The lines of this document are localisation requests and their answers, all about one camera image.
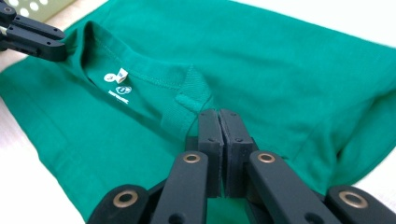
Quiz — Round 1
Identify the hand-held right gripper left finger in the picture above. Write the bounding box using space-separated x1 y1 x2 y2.
198 108 224 198

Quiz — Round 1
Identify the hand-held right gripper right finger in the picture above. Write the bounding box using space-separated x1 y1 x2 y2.
219 108 259 199

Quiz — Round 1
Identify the pale green plastic basket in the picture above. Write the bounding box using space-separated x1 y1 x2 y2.
0 0 78 23

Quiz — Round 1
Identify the green dinosaur print t-shirt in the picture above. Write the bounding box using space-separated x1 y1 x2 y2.
0 0 396 224

